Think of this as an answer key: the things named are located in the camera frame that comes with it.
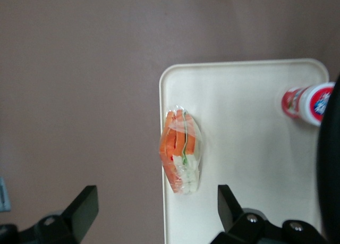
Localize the plastic sandwich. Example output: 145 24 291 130
158 104 207 197

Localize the beige plastic tray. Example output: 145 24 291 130
159 58 330 244

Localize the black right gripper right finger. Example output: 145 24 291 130
217 184 328 244

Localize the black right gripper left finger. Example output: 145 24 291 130
0 185 100 244

